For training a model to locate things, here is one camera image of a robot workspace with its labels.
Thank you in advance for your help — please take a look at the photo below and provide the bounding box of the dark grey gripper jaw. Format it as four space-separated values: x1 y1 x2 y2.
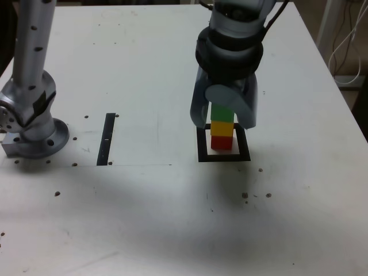
189 68 213 129

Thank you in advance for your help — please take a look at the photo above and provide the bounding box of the black tape square outline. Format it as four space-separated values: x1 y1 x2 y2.
196 122 251 163

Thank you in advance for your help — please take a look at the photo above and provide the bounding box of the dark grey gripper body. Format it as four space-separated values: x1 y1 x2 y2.
207 73 256 96

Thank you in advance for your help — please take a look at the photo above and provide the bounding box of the red cube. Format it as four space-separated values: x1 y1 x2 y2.
210 135 233 151

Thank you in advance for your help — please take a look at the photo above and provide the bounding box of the black tape strip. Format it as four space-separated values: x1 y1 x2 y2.
96 113 116 167

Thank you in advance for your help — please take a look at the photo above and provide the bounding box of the white flat box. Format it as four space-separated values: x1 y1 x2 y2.
334 74 363 87

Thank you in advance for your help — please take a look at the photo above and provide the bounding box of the white cable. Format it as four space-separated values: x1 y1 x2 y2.
328 0 367 85

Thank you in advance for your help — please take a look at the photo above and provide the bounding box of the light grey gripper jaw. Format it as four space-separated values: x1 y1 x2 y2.
204 74 260 131

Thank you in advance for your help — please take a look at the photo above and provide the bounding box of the green cube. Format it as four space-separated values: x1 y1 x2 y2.
210 103 235 123

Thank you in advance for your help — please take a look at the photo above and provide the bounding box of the white metal post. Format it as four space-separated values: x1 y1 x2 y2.
315 0 348 58

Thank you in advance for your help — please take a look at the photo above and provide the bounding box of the yellow cube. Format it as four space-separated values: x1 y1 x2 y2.
210 120 233 137

